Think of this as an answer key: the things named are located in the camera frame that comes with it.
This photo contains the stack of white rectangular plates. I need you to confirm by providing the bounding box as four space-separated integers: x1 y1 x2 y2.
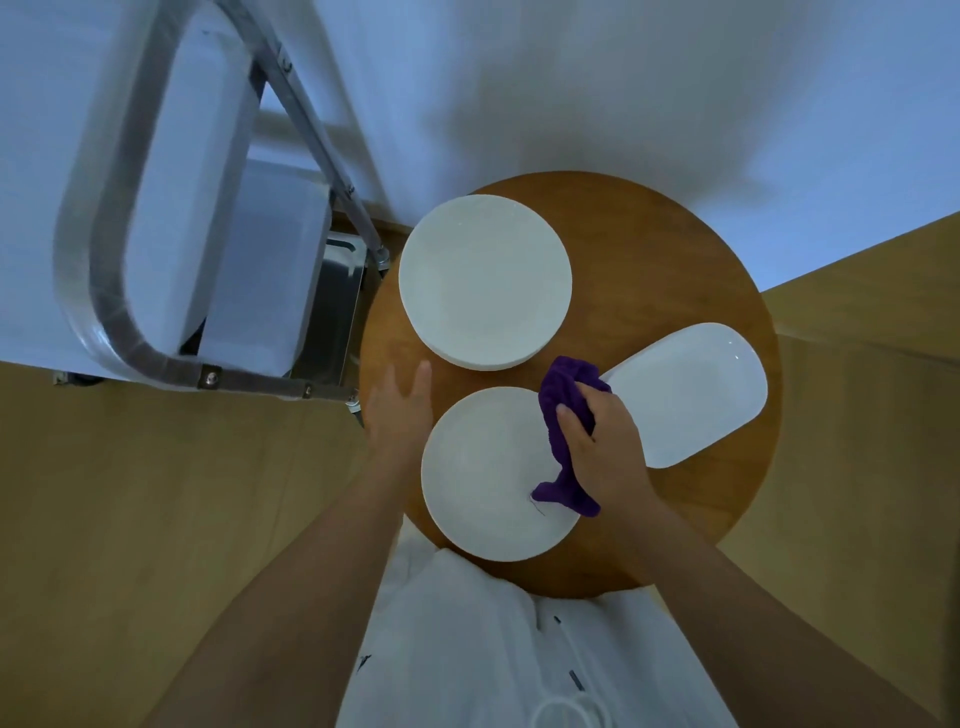
599 322 769 470

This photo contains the person's left forearm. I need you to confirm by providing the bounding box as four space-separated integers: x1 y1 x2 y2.
142 457 421 728

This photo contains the person's white garment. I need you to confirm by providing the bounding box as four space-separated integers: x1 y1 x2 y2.
335 517 740 728

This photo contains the person's left hand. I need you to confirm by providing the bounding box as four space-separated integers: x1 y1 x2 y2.
365 359 435 478

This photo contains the steel three-tier cart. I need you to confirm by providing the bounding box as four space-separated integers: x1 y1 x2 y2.
0 0 393 429

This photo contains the white round dinner plate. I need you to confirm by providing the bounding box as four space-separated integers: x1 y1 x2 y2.
419 386 583 564

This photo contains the round wooden side table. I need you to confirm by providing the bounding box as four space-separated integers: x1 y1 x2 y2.
358 170 784 599

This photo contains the white drawstring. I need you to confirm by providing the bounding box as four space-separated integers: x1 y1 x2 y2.
528 614 609 728

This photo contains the person's right forearm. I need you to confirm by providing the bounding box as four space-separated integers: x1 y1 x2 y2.
611 494 939 728

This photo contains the person's right hand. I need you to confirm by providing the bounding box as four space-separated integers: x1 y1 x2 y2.
554 382 652 520

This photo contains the stack of white round plates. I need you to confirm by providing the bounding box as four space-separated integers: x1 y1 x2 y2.
398 194 574 373

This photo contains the purple cleaning cloth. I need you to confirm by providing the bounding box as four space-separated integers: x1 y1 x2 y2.
530 356 613 519

